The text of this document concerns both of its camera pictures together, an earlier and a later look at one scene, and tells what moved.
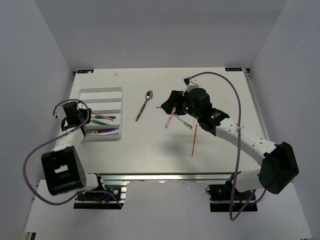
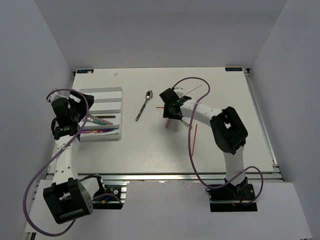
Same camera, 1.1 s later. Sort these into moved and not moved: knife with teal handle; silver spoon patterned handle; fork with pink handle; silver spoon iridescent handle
Moved: fork with pink handle
Not moved: knife with teal handle; silver spoon iridescent handle; silver spoon patterned handle
